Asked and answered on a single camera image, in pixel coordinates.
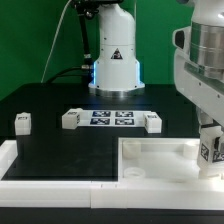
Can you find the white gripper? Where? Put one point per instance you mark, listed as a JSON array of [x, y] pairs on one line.
[[206, 93]]

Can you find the white square tabletop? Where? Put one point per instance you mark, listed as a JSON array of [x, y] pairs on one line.
[[169, 159]]

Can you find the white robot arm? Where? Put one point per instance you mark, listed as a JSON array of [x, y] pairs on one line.
[[198, 58]]

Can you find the white marker sheet with tags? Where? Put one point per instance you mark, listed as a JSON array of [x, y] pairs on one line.
[[111, 118]]

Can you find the green backdrop curtain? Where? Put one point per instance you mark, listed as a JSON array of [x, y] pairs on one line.
[[39, 38]]

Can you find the white U-shaped obstacle fence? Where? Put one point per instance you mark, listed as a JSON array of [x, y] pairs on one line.
[[149, 194]]

